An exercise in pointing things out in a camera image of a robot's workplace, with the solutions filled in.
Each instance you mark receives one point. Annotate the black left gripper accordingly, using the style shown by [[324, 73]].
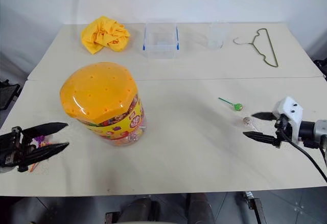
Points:
[[11, 148]]

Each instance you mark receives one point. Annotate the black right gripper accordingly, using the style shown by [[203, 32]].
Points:
[[284, 129]]

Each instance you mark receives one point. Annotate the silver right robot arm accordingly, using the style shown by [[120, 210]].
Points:
[[310, 130]]

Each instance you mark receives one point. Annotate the lollipop jar with yellow lid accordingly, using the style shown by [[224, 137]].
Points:
[[99, 99]]

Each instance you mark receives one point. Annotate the purple lollipop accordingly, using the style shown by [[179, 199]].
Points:
[[39, 139]]

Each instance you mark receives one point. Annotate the beige lollipop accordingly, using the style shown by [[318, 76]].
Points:
[[247, 120]]

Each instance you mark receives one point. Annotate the orange lollipop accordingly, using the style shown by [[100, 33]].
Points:
[[34, 167]]

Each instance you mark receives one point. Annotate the green lollipop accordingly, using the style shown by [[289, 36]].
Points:
[[238, 106]]

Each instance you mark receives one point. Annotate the metal table leg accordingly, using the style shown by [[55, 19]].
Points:
[[255, 206]]

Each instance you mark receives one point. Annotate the black bulky object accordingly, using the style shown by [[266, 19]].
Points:
[[322, 67]]

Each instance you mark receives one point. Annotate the clear plastic cup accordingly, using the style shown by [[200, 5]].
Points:
[[218, 36]]

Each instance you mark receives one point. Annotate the grey dark rounded shape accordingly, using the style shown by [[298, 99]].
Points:
[[138, 211]]

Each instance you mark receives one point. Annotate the crumpled yellow cloth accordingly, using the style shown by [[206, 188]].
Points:
[[104, 35]]

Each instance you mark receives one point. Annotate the clear box with blue clips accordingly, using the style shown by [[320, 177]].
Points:
[[160, 39]]

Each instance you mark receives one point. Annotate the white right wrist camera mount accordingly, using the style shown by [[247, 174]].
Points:
[[290, 108]]

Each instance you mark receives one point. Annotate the black mesh frame object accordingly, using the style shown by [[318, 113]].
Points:
[[7, 94]]

